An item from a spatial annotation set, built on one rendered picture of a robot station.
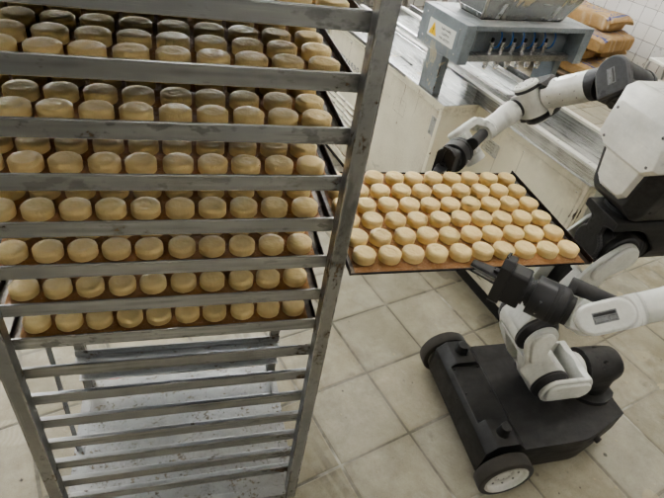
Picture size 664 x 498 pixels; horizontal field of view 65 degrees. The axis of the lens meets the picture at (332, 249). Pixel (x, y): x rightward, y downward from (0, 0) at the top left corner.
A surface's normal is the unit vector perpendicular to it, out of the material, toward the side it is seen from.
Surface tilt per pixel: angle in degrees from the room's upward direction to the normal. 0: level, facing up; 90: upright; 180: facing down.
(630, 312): 48
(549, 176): 90
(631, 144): 91
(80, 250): 0
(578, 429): 0
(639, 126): 91
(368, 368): 0
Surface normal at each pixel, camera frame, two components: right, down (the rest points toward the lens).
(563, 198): -0.91, 0.15
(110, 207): 0.15, -0.77
